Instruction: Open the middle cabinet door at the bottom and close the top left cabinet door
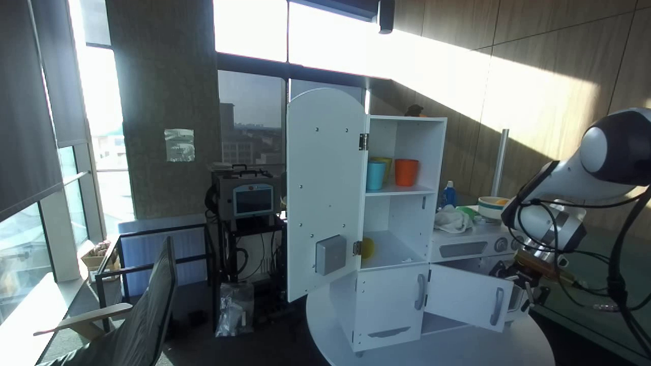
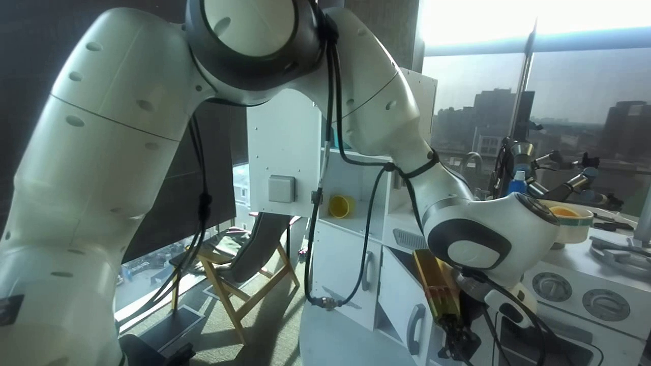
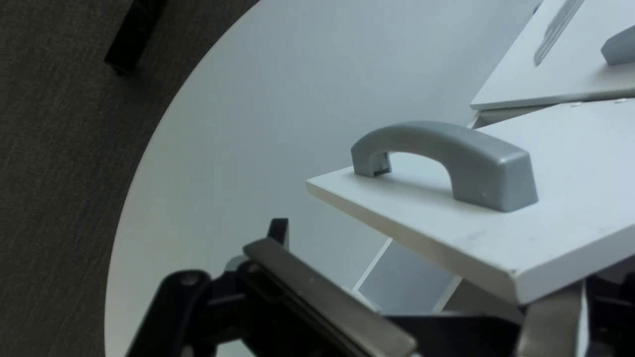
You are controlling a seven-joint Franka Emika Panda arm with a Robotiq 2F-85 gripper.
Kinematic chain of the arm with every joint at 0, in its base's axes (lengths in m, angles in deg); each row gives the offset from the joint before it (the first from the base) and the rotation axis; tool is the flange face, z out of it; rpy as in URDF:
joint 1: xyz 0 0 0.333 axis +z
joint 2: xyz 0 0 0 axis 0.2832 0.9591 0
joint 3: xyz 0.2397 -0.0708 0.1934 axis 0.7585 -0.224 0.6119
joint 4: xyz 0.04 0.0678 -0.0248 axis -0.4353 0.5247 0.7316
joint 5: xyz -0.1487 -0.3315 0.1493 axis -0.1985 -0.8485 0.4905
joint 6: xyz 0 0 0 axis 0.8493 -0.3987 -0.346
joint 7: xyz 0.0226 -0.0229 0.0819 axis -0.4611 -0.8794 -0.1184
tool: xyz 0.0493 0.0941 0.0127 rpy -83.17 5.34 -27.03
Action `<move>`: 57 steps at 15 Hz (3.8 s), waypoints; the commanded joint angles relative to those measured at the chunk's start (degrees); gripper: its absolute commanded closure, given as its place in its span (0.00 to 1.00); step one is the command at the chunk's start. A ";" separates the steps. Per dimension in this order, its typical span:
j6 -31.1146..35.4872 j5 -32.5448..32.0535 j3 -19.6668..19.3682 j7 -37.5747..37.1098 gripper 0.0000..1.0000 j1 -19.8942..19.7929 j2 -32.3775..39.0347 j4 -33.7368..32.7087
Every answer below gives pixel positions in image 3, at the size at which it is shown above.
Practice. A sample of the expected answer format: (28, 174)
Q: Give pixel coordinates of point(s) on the metallic gripper right finger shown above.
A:
(556, 330)

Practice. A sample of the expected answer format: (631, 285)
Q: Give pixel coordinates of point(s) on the metallic gripper left finger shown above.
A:
(318, 298)

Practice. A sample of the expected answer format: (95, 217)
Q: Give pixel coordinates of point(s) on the small white cabinet door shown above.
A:
(568, 199)

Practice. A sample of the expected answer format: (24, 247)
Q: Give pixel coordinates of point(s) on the white cabinet door with vent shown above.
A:
(568, 80)

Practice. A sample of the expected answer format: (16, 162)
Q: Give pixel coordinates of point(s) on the black floor bar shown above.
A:
(135, 33)

